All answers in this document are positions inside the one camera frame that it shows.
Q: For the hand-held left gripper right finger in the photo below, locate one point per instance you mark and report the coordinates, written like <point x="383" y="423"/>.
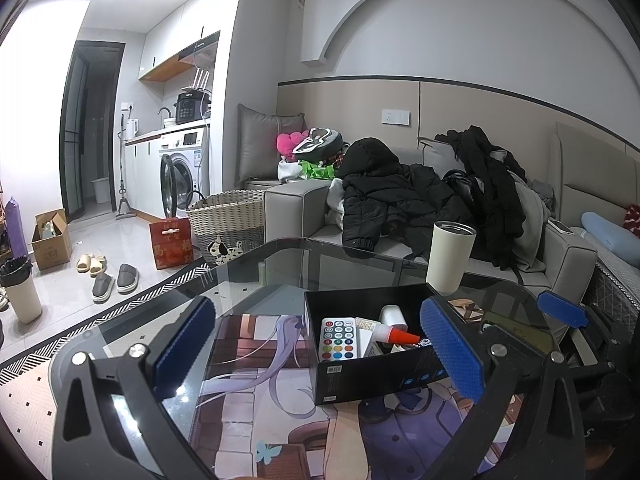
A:
<point x="450" y="345"/>

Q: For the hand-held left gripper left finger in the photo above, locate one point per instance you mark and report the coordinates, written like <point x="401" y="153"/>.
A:
<point x="185" y="340"/>

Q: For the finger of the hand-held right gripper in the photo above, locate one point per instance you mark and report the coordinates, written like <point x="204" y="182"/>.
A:
<point x="560" y="307"/>

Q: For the white glue bottle red cap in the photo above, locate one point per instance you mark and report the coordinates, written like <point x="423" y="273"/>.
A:
<point x="392" y="317"/>

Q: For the black cardboard box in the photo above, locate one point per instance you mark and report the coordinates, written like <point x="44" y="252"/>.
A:
<point x="375" y="375"/>

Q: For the white remote control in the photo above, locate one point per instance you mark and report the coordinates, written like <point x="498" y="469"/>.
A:
<point x="337" y="337"/>

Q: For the brown sandal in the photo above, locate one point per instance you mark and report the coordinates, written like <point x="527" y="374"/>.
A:
<point x="465" y="308"/>

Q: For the dark green pouch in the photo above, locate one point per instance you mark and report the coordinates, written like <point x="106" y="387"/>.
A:
<point x="520" y="332"/>

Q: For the striped border rug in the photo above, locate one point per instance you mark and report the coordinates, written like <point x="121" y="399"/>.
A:
<point x="165" y="280"/>

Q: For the printed desk mat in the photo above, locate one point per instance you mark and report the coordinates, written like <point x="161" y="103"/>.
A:
<point x="260" y="360"/>

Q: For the smartphone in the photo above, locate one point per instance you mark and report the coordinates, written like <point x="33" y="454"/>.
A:
<point x="561" y="226"/>

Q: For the grey slipper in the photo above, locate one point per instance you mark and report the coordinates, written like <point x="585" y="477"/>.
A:
<point x="102" y="287"/>
<point x="127" y="277"/>

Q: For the white tumbler cup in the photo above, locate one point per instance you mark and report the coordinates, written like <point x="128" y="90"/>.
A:
<point x="447" y="260"/>

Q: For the grey garment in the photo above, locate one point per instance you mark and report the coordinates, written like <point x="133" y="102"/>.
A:
<point x="532" y="225"/>

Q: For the light blue bolster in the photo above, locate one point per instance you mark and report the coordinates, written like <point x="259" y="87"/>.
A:
<point x="607" y="232"/>

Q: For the red gift bag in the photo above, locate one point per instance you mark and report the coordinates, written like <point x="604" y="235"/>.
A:
<point x="170" y="245"/>

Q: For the red patterned cushion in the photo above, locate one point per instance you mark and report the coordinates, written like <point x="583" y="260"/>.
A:
<point x="632" y="219"/>

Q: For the pile of black clothes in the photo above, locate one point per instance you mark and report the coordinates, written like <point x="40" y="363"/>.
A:
<point x="495" y="200"/>

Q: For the wicker laundry basket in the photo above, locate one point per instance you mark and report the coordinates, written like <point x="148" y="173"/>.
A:
<point x="225" y="220"/>

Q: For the beige padded backrest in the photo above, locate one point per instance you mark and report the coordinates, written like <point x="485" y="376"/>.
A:
<point x="590" y="170"/>

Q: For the grey mop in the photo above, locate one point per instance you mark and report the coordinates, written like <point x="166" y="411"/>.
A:
<point x="122" y="200"/>

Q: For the brown cardboard box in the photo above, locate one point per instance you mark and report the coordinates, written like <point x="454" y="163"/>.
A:
<point x="52" y="250"/>

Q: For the black puffer jacket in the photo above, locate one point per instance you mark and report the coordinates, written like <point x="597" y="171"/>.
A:
<point x="390" y="190"/>

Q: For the white trash bin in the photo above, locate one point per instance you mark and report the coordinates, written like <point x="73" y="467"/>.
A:
<point x="22" y="295"/>

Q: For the grey sofa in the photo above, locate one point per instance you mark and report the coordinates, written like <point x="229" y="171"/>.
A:
<point x="295" y="210"/>

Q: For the white base cabinet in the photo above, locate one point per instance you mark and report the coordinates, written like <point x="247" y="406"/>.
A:
<point x="142" y="175"/>

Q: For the white bucket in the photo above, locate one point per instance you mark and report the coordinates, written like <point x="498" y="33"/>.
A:
<point x="100" y="190"/>

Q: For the white washing machine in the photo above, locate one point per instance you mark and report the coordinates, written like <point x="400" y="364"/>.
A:
<point x="192" y="160"/>

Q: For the white garment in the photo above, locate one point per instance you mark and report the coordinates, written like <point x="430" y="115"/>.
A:
<point x="335" y="205"/>

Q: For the small grey cushion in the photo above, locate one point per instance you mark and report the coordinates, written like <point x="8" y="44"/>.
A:
<point x="430" y="157"/>

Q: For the white cloth bundle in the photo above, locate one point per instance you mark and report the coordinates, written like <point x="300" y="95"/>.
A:
<point x="289" y="171"/>

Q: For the large grey cushion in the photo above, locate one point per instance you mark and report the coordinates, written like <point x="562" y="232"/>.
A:
<point x="260" y="145"/>

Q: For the green cloth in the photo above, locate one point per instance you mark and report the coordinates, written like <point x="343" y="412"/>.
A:
<point x="317" y="170"/>

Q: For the white kettle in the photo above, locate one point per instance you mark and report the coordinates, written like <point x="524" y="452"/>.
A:
<point x="131" y="129"/>

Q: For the pink plush toy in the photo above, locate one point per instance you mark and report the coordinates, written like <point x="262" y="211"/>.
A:
<point x="287" y="144"/>

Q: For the black pressure cooker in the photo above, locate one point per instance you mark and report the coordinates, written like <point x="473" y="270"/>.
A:
<point x="190" y="107"/>

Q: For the black framed glass door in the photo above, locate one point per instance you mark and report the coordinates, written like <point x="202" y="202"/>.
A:
<point x="75" y="130"/>

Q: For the black and white helmet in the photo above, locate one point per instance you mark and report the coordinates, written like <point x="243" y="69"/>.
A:
<point x="317" y="140"/>

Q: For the white router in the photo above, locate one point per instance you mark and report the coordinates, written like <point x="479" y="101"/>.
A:
<point x="201" y="80"/>

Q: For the white wall socket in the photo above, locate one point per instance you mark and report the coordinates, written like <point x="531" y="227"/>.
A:
<point x="396" y="117"/>

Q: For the white wall cabinet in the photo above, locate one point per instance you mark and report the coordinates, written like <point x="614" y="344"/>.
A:
<point x="185" y="25"/>

